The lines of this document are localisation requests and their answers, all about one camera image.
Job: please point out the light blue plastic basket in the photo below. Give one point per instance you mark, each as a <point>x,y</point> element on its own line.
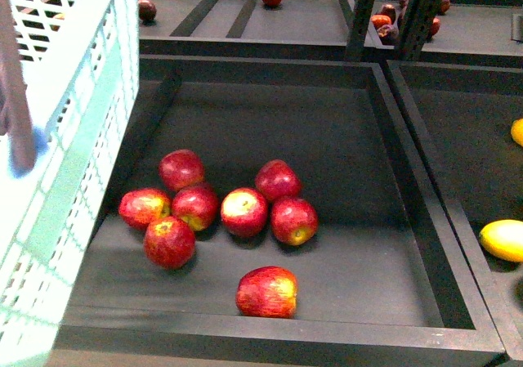
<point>79,61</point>

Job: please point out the yellow mango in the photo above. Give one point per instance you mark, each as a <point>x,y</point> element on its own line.
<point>503,239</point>

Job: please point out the red apple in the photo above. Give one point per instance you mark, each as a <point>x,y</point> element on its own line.
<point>181,168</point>
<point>138,208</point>
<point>169,243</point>
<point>196,205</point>
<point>269,292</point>
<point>276,179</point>
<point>293,221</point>
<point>244,212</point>

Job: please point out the black display tray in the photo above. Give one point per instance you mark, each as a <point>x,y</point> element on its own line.
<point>382,283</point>

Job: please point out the brown basket handle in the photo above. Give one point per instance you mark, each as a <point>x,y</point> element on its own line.
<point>15,119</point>

